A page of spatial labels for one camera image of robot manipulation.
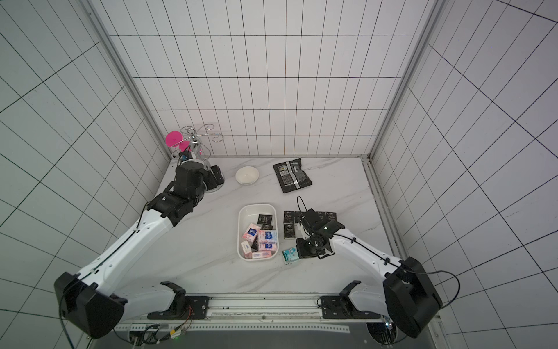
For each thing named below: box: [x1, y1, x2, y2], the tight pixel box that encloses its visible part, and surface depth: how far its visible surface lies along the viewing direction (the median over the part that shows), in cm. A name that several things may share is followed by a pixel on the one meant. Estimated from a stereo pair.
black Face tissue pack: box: [283, 210, 295, 224], surface depth 96 cm
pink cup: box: [165, 130, 192, 153], surface depth 89 cm
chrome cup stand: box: [180, 123, 226, 193], surface depth 87 cm
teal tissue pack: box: [281, 247, 300, 263], surface depth 83 cm
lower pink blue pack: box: [257, 242, 277, 251], surface depth 85 cm
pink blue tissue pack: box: [257, 229, 277, 245], surface depth 84 cm
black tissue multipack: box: [272, 157, 313, 194], surface depth 112 cm
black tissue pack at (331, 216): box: [326, 211, 338, 222], surface depth 97 cm
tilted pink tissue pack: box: [241, 223, 261, 243], surface depth 90 cm
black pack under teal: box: [257, 214, 273, 225], surface depth 94 cm
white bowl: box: [235, 165, 260, 186], surface depth 108 cm
